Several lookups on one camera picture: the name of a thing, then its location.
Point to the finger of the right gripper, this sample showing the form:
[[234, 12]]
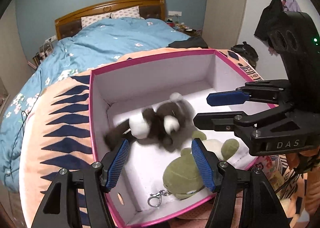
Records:
[[220, 121], [227, 98]]

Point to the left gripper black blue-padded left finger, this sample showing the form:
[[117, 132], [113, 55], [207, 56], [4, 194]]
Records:
[[60, 204]]

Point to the green frog plush toy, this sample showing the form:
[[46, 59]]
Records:
[[182, 178]]

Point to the gold tissue pack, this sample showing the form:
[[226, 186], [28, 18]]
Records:
[[275, 178]]

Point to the black bag on floor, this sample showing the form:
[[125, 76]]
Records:
[[247, 52]]

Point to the pink storage box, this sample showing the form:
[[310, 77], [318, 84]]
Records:
[[151, 99]]

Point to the black puffer jacket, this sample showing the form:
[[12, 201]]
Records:
[[268, 16]]

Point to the silver keyring clasp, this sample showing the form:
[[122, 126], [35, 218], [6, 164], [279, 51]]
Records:
[[156, 197]]

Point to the lilac hooded jacket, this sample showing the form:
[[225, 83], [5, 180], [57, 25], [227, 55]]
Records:
[[292, 5]]

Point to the wooden bed headboard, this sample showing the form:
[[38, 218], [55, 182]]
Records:
[[70, 24]]

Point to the right patterned pillow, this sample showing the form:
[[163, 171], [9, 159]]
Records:
[[133, 12]]

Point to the patterned pillow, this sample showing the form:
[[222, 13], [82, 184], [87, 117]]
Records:
[[88, 20], [133, 12]]

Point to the light blue floral duvet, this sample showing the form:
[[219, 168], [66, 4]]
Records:
[[100, 43]]

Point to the left patterned pillow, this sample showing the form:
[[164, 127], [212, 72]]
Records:
[[88, 20]]

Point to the black camera box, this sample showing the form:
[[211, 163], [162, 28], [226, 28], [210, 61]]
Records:
[[295, 37]]

